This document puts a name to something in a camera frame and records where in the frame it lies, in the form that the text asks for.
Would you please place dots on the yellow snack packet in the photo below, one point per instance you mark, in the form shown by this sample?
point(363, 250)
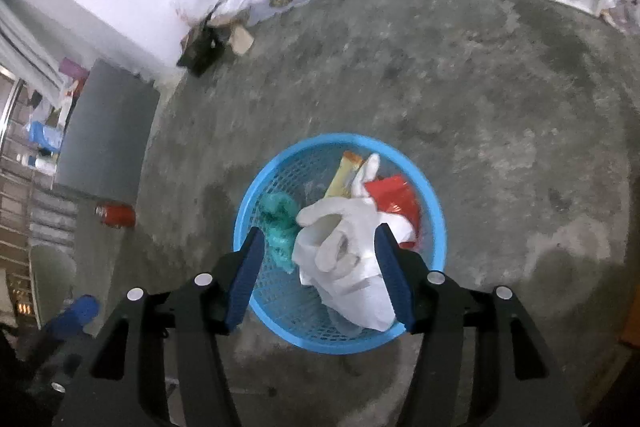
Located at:
point(342, 177)

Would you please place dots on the tall white bottle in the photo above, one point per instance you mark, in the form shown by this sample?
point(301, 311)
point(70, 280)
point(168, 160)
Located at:
point(66, 112)

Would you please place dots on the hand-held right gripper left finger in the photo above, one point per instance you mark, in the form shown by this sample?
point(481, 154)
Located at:
point(245, 277)

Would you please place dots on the dark bag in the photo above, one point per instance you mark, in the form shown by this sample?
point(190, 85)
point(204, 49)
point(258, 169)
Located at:
point(200, 52)

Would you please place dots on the cardboard piece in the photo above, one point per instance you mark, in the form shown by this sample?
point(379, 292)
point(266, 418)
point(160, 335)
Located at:
point(241, 39)

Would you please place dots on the teal fluffy cloth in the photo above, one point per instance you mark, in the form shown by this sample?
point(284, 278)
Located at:
point(280, 232)

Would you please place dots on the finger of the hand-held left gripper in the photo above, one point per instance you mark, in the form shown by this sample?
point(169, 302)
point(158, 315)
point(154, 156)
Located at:
point(80, 312)

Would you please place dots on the red plastic wrapper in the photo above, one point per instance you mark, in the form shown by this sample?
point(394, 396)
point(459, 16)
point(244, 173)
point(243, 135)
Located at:
point(395, 199)

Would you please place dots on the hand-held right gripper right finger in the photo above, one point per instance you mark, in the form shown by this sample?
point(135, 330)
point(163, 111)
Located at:
point(395, 277)

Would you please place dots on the metal railing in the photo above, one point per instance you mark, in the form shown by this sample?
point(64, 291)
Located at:
point(12, 104)

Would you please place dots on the blue plastic mesh basket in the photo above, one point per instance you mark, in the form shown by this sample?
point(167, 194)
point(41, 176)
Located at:
point(280, 312)

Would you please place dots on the red can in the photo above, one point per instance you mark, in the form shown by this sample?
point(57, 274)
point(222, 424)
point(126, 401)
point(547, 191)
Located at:
point(115, 214)

